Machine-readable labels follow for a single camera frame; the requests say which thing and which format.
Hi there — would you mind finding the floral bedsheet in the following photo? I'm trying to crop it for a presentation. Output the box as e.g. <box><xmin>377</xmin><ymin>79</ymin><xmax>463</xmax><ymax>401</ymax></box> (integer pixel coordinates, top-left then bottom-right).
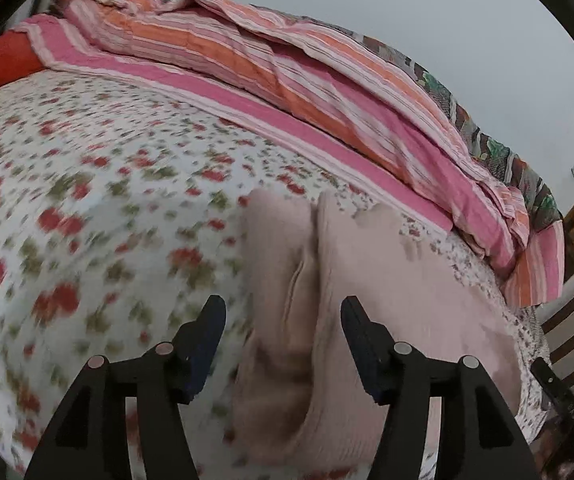
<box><xmin>0</xmin><ymin>70</ymin><xmax>552</xmax><ymax>480</ymax></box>

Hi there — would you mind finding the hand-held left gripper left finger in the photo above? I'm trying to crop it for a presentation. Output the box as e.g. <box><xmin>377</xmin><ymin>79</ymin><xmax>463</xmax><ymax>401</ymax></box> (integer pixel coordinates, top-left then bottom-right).
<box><xmin>24</xmin><ymin>295</ymin><xmax>228</xmax><ymax>480</ymax></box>

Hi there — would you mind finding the red pillow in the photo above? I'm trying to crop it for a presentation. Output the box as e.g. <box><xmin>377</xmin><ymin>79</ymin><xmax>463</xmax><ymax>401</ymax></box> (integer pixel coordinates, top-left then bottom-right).
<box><xmin>0</xmin><ymin>30</ymin><xmax>45</xmax><ymax>103</ymax></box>

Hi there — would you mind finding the dark flower patterned quilt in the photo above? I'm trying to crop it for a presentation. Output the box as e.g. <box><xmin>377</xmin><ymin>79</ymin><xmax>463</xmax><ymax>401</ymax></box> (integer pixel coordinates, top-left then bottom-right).
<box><xmin>252</xmin><ymin>5</ymin><xmax>562</xmax><ymax>231</ymax></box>

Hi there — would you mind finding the pink orange striped quilt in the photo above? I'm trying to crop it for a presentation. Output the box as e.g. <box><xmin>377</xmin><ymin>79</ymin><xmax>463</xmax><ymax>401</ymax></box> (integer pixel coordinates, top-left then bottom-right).
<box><xmin>14</xmin><ymin>0</ymin><xmax>565</xmax><ymax>308</ymax></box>

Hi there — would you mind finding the pink ribbed sweater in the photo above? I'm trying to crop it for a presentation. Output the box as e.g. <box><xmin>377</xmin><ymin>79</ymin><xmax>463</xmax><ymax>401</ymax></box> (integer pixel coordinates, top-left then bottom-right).
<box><xmin>229</xmin><ymin>189</ymin><xmax>522</xmax><ymax>468</ymax></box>

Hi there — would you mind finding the dark smartphone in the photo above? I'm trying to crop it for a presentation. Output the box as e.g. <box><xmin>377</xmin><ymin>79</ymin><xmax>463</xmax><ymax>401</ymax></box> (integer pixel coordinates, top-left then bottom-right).
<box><xmin>531</xmin><ymin>360</ymin><xmax>574</xmax><ymax>411</ymax></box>

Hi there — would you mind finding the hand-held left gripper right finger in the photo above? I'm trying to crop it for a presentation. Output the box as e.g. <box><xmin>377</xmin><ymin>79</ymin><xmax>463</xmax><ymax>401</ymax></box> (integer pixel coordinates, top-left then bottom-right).
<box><xmin>341</xmin><ymin>295</ymin><xmax>540</xmax><ymax>480</ymax></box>

